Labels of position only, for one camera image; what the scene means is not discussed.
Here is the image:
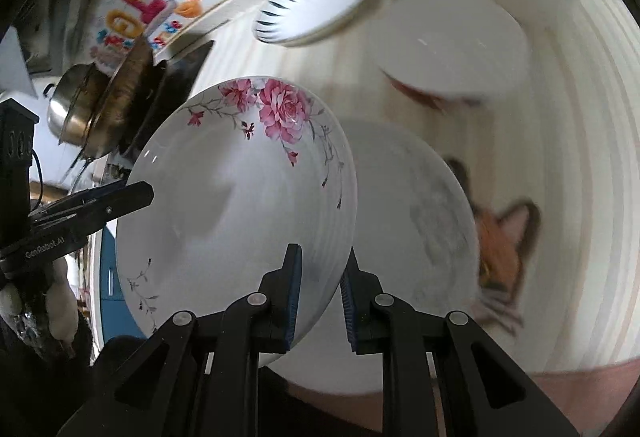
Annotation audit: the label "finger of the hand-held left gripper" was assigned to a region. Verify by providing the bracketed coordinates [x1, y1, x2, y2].
[30, 181, 154, 239]
[30, 184, 129, 221]

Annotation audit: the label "dark frying pan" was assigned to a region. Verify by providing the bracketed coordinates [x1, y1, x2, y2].
[75, 37, 166, 168]

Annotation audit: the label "white bowl with red outside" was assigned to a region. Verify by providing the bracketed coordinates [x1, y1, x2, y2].
[369, 0, 531, 113]

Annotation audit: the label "black striped white plate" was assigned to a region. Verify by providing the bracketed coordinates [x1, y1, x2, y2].
[251, 0, 375, 45]

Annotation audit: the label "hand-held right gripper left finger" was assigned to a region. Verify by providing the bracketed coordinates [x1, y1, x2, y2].
[56, 243, 304, 437]

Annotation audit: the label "striped cat print tablecloth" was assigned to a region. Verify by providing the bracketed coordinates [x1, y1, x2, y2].
[195, 0, 640, 433]

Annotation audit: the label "plain white plate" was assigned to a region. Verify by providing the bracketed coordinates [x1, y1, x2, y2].
[260, 117, 483, 393]

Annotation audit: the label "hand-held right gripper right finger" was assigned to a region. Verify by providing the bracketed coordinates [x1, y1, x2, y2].
[340, 247, 583, 437]

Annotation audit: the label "pink floral white plate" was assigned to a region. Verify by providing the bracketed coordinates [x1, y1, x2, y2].
[115, 76, 358, 355]

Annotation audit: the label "steel pot with lid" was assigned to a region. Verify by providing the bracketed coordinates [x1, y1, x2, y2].
[45, 62, 113, 145]

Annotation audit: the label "black induction cooktop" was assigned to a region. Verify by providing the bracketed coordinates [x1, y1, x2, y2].
[117, 40, 216, 158]

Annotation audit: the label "colourful wall stickers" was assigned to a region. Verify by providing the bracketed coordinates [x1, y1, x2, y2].
[87, 0, 208, 68]

